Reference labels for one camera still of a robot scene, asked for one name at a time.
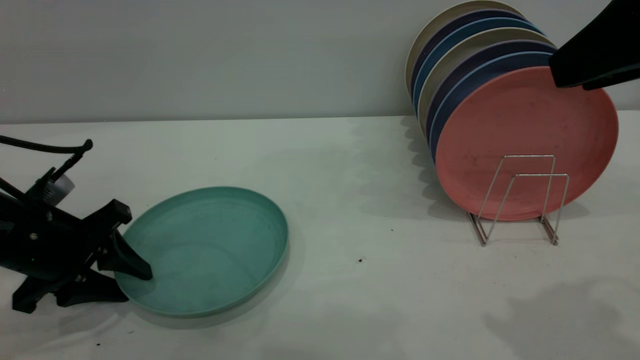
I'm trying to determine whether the dark purple plate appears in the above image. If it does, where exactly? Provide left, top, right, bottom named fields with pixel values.
left=425, top=40, right=558, bottom=146

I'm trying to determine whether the navy plate light-blue rim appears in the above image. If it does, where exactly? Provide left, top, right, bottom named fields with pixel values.
left=428, top=52, right=553, bottom=163

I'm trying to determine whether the teal blue plate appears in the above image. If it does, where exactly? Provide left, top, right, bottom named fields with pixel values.
left=412, top=18, right=544, bottom=118

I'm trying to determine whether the beige round plate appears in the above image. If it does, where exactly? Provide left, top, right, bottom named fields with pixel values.
left=405, top=1, right=522, bottom=96
left=417, top=28, right=556, bottom=136

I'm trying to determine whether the dark navy plate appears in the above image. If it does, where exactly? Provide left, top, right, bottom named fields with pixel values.
left=409, top=9, right=528, bottom=101

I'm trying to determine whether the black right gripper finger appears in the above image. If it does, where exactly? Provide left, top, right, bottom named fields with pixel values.
left=582, top=65, right=640, bottom=92
left=548, top=0, right=640, bottom=89

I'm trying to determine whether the silver wire plate rack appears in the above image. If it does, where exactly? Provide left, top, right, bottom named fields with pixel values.
left=468, top=155, right=570, bottom=247

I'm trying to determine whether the pink round plate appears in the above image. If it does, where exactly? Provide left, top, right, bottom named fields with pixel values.
left=434, top=66, right=619, bottom=222

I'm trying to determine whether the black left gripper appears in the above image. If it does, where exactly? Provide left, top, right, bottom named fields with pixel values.
left=0, top=196, right=153, bottom=315

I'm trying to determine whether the black braided cable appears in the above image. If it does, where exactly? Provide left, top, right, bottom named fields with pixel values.
left=0, top=135, right=94, bottom=155

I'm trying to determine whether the green round plate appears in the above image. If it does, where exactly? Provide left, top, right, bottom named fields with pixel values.
left=114, top=186, right=290, bottom=319

